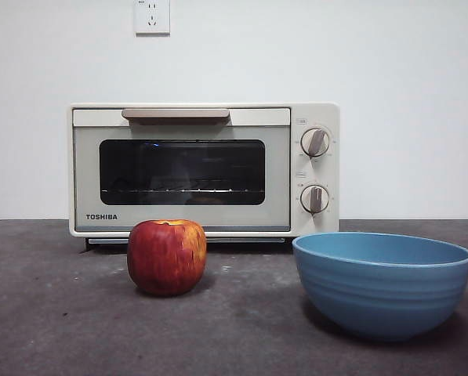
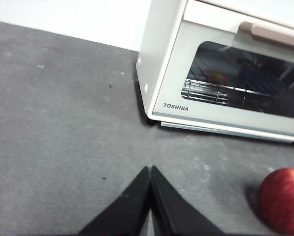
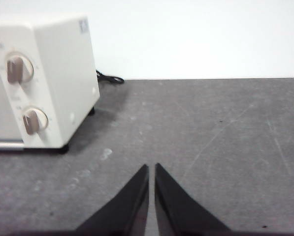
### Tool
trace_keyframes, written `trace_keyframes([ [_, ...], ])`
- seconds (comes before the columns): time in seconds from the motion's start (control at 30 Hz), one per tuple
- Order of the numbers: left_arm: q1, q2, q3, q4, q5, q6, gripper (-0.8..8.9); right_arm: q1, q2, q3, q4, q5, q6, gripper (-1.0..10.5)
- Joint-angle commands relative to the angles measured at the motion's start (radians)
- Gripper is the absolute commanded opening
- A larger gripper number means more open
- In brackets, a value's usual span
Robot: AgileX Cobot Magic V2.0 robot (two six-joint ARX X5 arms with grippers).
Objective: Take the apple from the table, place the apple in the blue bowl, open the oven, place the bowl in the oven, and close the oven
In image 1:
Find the red apple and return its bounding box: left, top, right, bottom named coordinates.
left=127, top=219, right=208, bottom=297

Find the small-pointer beige oven knob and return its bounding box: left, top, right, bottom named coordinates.
left=299, top=184, right=331, bottom=215

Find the large-pointer beige oven knob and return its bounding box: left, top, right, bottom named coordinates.
left=299, top=127, right=331, bottom=157

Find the white wall socket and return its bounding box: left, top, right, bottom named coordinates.
left=135, top=0, right=171, bottom=37

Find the metal oven wire rack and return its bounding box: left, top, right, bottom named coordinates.
left=101, top=188, right=265, bottom=194

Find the oven door with beige handle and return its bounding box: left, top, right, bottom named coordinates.
left=72, top=107, right=292, bottom=233

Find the cream Toshiba toaster oven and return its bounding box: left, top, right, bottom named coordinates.
left=67, top=102, right=340, bottom=251

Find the blue bowl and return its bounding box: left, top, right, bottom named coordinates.
left=292, top=231, right=468, bottom=342

